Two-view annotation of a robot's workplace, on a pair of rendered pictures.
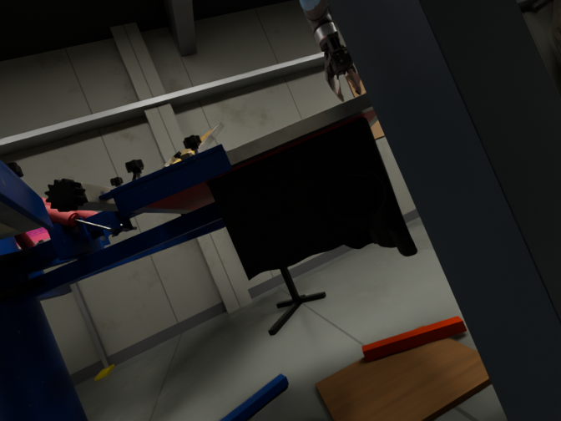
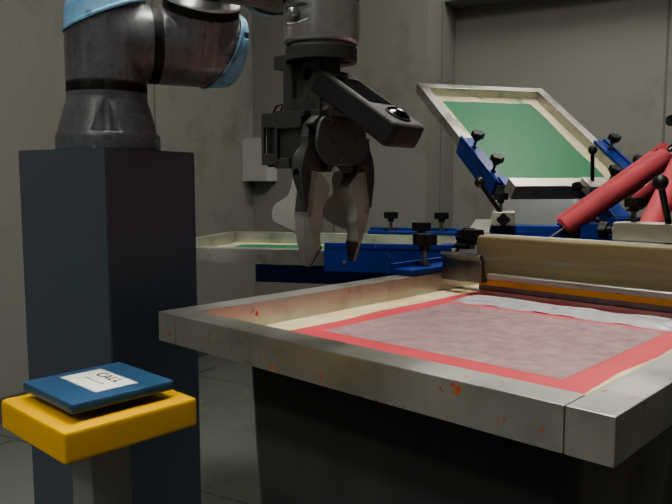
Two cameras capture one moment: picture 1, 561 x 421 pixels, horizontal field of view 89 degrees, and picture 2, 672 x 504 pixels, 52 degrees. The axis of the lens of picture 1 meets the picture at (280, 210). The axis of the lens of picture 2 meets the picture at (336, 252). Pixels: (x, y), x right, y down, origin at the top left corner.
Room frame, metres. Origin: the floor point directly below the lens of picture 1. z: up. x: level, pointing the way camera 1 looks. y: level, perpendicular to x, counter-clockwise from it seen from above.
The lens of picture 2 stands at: (1.48, -0.88, 1.15)
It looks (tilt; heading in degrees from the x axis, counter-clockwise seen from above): 6 degrees down; 134
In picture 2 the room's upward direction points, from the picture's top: straight up
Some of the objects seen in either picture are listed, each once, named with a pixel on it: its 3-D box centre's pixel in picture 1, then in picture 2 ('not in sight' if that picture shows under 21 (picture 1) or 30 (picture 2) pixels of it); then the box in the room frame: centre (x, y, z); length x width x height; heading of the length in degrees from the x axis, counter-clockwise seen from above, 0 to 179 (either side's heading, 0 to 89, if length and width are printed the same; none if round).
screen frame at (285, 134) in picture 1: (266, 165); (517, 313); (1.00, -0.02, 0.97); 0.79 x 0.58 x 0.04; 90
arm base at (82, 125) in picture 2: not in sight; (108, 118); (0.51, -0.36, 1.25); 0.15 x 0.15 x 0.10
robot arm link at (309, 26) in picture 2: (327, 36); (319, 28); (0.99, -0.39, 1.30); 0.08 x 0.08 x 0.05
